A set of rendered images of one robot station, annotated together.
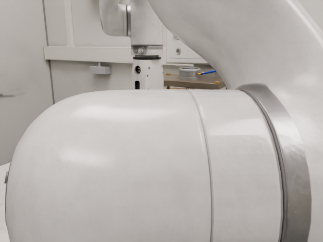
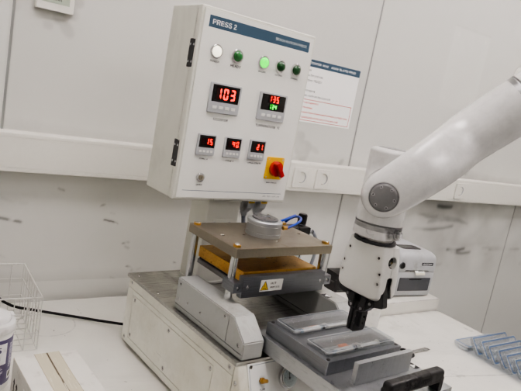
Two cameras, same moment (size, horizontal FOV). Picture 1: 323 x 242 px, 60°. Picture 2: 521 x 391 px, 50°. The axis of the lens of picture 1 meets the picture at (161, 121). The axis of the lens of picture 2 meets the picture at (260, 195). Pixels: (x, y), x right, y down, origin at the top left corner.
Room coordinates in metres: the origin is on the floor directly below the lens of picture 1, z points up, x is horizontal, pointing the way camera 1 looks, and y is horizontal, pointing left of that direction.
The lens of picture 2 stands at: (0.59, 1.01, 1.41)
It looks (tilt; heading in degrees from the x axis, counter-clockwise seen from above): 10 degrees down; 292
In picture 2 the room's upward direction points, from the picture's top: 11 degrees clockwise
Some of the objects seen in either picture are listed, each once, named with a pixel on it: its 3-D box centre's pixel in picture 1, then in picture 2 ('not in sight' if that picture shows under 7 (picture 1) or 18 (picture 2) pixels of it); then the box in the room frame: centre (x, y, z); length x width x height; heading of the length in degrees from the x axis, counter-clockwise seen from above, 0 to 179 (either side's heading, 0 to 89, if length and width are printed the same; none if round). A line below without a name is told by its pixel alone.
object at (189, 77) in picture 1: (197, 84); (258, 240); (1.04, -0.14, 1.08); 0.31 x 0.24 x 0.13; 62
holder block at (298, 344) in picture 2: not in sight; (333, 339); (0.79, 0.02, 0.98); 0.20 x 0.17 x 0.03; 62
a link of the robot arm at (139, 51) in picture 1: (146, 51); (377, 230); (0.75, 0.04, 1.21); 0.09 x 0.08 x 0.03; 152
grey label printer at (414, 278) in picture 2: not in sight; (395, 264); (0.85, -1.08, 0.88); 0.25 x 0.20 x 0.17; 142
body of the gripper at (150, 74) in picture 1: (147, 75); (369, 263); (0.75, 0.04, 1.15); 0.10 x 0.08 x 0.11; 152
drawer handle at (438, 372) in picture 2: not in sight; (413, 385); (0.63, 0.11, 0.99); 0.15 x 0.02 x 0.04; 62
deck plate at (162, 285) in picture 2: not in sight; (239, 305); (1.05, -0.12, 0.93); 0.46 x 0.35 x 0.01; 152
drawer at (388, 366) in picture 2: not in sight; (350, 356); (0.75, 0.04, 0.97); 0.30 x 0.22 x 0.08; 152
